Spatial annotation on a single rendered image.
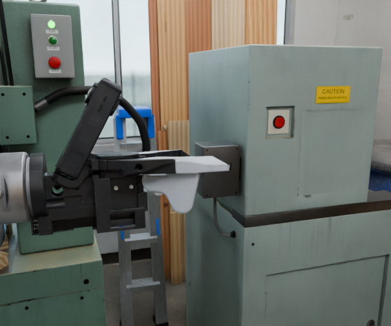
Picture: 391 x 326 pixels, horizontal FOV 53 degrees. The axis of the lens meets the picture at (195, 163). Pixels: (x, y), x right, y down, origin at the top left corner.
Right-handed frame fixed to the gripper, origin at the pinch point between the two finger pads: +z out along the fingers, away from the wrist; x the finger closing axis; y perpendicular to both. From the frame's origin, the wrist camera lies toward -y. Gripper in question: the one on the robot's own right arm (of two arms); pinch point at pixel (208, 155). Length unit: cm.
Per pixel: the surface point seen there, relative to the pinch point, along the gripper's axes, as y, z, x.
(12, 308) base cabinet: 45, -35, -71
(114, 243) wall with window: 77, 5, -230
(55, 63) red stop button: -21, -19, -66
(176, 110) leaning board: -13, 47, -202
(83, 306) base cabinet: 48, -16, -72
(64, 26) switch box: -31, -16, -66
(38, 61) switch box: -22, -23, -67
